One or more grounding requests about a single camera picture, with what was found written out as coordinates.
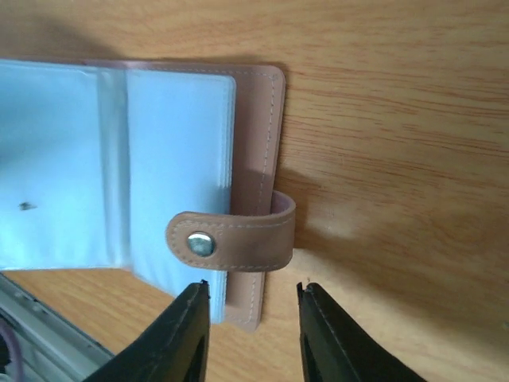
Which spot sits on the aluminium table edge rail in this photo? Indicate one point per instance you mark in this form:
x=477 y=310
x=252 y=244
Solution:
x=38 y=344

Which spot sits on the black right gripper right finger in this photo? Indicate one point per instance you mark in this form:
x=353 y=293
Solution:
x=334 y=347

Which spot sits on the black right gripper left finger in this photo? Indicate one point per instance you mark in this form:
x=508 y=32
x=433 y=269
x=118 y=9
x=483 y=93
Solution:
x=173 y=348

